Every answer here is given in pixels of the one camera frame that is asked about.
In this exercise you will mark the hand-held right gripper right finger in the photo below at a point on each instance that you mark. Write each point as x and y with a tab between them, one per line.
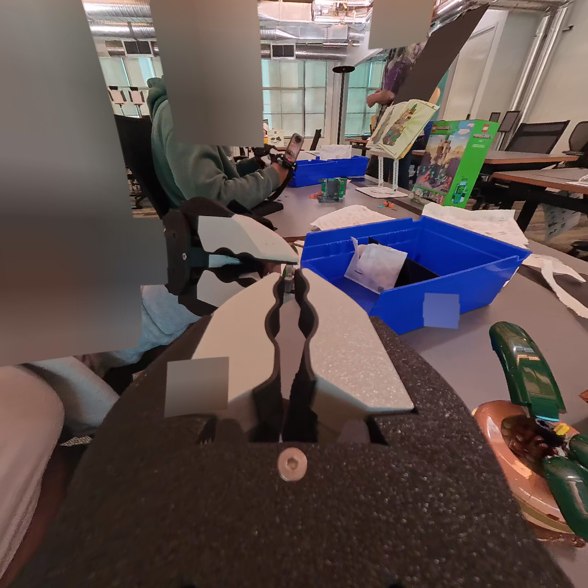
358	358

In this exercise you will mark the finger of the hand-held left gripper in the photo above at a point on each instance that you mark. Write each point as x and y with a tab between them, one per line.
216	294
239	234

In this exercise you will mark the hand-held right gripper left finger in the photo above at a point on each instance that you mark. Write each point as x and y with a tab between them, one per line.
243	321

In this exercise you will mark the pink toy flower pot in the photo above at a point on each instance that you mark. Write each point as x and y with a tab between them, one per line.
528	367

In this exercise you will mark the grey desk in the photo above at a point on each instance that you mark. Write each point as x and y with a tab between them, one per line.
528	317

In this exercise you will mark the white plastic bag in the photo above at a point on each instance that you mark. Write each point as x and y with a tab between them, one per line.
376	268

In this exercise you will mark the black office chair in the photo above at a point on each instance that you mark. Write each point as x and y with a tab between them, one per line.
537	138
138	165

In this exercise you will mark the blue storage bin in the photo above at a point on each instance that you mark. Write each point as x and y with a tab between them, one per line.
482	271
353	166
312	177

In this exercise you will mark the small grey green toy build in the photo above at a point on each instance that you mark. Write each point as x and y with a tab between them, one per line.
334	190

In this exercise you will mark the torn white paper bag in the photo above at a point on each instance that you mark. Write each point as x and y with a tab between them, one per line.
560	280
344	218
482	225

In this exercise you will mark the clear booklet stand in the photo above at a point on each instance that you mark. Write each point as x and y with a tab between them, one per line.
381	183

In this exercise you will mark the black floor lamp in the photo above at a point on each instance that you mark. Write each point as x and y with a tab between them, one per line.
344	101

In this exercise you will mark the open instruction booklet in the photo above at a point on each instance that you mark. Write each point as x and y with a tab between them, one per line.
399	128

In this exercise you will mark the green toy set box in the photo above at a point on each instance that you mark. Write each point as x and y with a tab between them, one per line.
454	160

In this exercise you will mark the wooden office table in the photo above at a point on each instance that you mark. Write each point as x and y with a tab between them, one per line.
542	177

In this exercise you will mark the dark grey panel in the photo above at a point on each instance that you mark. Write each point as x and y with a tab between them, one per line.
441	50

